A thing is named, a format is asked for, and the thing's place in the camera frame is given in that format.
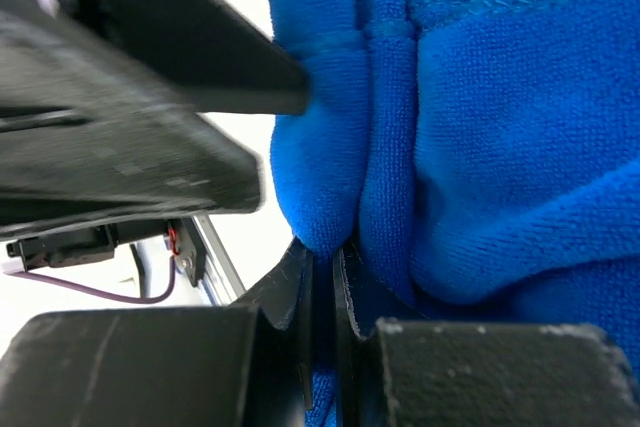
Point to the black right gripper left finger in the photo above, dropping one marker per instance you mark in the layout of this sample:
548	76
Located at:
246	364

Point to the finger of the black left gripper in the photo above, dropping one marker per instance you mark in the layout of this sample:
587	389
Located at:
89	136
205	49

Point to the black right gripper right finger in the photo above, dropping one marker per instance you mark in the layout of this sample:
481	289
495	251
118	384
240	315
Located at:
398	368

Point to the blue towel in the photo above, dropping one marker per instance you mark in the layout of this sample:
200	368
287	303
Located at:
483	154

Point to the aluminium mounting rail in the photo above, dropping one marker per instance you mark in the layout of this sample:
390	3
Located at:
221	283

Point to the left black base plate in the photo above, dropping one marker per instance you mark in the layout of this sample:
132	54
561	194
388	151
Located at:
188	248

